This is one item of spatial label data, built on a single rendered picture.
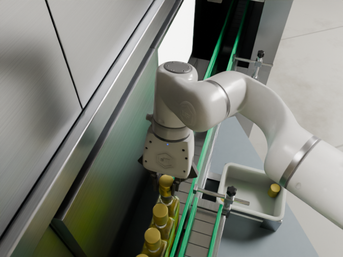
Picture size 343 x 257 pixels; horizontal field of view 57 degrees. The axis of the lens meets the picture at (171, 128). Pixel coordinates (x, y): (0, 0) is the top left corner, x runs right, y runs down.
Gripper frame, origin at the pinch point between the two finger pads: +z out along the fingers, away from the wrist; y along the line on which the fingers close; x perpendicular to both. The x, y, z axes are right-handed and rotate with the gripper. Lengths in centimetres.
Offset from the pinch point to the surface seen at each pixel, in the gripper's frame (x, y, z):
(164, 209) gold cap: -4.5, 1.2, 3.6
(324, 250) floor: 77, 76, 102
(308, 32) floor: 278, 58, 45
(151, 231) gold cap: -9.6, 0.1, 5.0
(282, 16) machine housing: 96, 20, -14
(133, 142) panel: 9.3, -11.7, -1.1
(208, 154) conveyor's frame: 37.9, 5.2, 21.1
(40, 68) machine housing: -16.4, -14.6, -32.6
